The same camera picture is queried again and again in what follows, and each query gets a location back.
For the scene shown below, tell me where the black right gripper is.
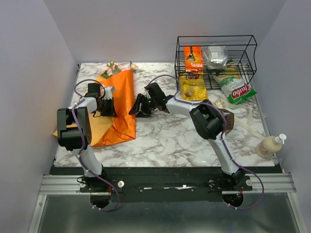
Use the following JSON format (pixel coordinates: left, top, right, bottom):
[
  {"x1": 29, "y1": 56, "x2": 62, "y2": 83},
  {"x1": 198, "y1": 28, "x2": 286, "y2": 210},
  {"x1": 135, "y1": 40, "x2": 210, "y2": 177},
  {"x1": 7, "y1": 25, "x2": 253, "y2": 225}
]
[{"x1": 129, "y1": 93, "x2": 157, "y2": 118}]

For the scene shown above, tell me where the orange wrapping paper sheet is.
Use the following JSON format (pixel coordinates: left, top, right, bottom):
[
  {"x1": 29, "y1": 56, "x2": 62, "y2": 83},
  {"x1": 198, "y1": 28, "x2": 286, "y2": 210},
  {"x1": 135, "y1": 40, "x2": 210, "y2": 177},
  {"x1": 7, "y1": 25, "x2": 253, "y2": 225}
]
[{"x1": 52, "y1": 69, "x2": 137, "y2": 148}]

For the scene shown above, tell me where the pink fake flower bunch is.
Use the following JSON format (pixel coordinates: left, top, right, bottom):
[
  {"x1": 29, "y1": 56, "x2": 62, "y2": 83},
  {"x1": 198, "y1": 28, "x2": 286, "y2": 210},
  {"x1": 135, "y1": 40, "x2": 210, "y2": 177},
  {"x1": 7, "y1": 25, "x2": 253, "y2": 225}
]
[{"x1": 129, "y1": 61, "x2": 138, "y2": 73}]

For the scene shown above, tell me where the green brown snack bag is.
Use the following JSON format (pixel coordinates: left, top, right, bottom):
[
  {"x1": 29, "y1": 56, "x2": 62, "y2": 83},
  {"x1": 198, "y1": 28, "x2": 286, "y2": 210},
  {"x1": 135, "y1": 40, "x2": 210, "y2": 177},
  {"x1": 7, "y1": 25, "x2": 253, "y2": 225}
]
[{"x1": 219, "y1": 108, "x2": 235, "y2": 135}]

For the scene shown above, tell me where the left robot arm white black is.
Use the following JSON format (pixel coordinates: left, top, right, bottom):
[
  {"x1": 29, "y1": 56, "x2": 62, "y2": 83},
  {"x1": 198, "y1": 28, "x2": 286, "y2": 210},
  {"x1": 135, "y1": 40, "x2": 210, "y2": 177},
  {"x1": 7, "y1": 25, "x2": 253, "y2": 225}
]
[{"x1": 57, "y1": 82, "x2": 117, "y2": 192}]

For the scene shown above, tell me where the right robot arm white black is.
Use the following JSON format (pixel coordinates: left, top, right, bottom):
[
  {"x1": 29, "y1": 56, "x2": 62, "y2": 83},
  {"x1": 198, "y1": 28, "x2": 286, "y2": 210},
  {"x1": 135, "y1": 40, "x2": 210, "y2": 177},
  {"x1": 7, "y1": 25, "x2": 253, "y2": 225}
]
[{"x1": 129, "y1": 83, "x2": 245, "y2": 190}]

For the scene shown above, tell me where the yellow lays chip bag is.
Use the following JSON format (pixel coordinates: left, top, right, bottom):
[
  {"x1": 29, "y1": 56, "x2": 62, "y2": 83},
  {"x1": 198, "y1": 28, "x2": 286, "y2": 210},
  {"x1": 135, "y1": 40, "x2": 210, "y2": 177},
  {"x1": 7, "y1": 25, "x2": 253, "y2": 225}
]
[{"x1": 179, "y1": 72, "x2": 208, "y2": 101}]

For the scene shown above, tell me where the orange razor package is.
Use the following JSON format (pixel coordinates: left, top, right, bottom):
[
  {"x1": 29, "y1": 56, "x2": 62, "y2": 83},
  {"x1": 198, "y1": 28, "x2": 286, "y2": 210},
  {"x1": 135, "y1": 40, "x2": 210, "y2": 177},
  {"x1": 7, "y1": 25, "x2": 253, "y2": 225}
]
[{"x1": 184, "y1": 46, "x2": 204, "y2": 71}]

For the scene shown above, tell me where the cream printed ribbon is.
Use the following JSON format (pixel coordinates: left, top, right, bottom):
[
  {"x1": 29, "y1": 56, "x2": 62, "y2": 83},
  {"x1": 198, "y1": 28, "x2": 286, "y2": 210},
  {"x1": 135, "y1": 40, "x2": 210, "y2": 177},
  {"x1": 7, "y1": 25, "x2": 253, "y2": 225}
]
[{"x1": 215, "y1": 98, "x2": 267, "y2": 140}]

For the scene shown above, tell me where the silver foil packet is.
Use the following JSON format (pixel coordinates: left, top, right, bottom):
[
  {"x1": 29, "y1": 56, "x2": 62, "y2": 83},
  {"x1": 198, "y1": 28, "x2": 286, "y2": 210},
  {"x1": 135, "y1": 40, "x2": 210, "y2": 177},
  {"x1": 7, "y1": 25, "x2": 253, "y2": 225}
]
[{"x1": 203, "y1": 46, "x2": 228, "y2": 69}]

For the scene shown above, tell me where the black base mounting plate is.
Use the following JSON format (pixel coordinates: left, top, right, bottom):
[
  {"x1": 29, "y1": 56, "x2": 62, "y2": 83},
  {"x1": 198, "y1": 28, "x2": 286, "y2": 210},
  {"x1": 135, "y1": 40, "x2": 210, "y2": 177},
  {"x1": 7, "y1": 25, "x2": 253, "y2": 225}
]
[{"x1": 50, "y1": 166, "x2": 285, "y2": 202}]

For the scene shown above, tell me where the green white cassava chip bag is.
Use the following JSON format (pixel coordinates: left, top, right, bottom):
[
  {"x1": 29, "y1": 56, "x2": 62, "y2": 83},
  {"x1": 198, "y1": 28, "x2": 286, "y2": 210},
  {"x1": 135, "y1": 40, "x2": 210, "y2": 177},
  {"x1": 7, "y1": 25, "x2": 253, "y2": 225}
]
[{"x1": 213, "y1": 59, "x2": 256, "y2": 105}]

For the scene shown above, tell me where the cream lotion pump bottle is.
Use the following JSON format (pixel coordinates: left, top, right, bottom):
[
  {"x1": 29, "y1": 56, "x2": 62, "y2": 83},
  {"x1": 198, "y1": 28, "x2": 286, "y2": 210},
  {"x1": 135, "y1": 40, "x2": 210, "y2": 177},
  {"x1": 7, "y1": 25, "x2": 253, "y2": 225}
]
[{"x1": 256, "y1": 133, "x2": 287, "y2": 158}]

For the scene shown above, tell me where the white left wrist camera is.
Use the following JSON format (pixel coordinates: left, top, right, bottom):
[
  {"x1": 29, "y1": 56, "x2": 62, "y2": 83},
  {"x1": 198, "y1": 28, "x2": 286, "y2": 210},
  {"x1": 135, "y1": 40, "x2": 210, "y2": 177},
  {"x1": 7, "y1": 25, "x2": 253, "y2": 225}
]
[{"x1": 103, "y1": 86, "x2": 115, "y2": 100}]

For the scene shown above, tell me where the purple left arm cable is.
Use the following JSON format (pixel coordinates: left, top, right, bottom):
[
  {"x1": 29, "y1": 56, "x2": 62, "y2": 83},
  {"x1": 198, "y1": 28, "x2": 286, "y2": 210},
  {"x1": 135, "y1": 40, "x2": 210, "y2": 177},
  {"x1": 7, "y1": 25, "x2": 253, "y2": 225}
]
[{"x1": 72, "y1": 79, "x2": 121, "y2": 212}]

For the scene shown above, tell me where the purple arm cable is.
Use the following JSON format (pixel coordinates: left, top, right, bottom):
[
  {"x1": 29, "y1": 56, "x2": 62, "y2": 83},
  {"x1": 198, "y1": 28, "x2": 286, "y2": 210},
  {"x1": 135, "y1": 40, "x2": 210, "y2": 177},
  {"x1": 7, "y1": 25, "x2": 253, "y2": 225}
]
[
  {"x1": 72, "y1": 79, "x2": 121, "y2": 212},
  {"x1": 144, "y1": 74, "x2": 265, "y2": 211}
]

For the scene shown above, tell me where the black wire basket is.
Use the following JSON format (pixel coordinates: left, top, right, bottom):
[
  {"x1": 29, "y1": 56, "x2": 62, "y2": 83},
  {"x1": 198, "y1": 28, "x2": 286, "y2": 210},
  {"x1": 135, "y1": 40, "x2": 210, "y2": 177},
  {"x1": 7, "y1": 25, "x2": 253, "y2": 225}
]
[{"x1": 174, "y1": 35, "x2": 258, "y2": 90}]

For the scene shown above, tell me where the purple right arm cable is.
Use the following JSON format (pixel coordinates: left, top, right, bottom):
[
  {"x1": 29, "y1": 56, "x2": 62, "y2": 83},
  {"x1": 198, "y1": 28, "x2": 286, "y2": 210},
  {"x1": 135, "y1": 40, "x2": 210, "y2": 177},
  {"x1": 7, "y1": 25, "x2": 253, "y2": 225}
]
[{"x1": 144, "y1": 74, "x2": 265, "y2": 211}]

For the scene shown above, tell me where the aluminium frame rail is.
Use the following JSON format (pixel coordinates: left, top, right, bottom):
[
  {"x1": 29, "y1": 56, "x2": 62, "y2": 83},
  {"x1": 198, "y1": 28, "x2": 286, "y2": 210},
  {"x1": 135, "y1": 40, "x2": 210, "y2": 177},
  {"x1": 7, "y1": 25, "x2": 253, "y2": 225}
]
[{"x1": 29, "y1": 173, "x2": 308, "y2": 233}]

